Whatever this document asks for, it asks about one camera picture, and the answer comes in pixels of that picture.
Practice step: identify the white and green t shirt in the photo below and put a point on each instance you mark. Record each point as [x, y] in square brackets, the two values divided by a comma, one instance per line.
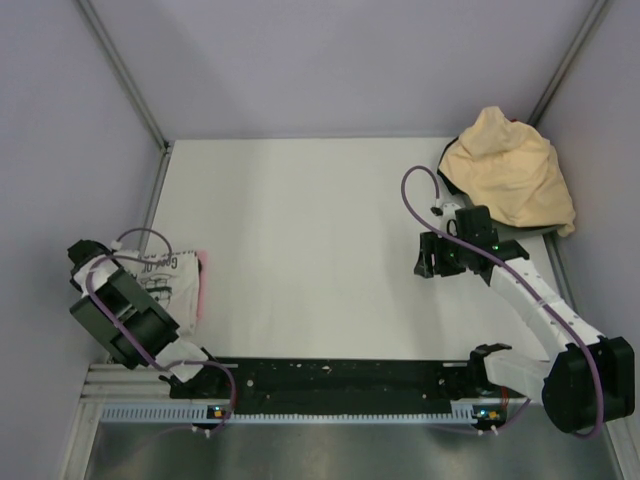
[174, 283]

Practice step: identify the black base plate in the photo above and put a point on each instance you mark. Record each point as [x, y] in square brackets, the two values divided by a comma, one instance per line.
[367, 401]

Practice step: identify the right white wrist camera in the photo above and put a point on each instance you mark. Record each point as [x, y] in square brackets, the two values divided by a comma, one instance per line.
[445, 210]

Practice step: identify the pink folded t shirt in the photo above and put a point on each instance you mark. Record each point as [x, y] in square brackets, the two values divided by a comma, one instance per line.
[202, 258]

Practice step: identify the left corner aluminium post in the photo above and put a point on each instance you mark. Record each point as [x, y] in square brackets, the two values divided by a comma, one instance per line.
[121, 72]

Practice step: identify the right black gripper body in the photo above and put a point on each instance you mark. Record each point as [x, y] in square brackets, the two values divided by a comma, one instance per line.
[454, 258]

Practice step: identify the beige t shirt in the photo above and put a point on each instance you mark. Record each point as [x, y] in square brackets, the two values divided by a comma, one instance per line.
[510, 168]

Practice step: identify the right corner aluminium post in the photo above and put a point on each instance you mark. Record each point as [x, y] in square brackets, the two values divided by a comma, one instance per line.
[595, 16]

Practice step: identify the corner aluminium post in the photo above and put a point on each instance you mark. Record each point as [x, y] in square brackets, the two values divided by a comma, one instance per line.
[595, 16]
[121, 72]

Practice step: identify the dark grey bin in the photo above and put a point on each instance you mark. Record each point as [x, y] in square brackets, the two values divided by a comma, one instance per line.
[504, 231]

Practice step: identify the grey slotted cable duct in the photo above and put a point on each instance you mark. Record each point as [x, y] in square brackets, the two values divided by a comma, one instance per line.
[460, 414]

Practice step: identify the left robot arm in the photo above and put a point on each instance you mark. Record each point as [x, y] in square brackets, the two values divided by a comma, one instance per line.
[115, 310]

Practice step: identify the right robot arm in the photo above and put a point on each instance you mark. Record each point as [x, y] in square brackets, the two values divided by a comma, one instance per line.
[587, 378]

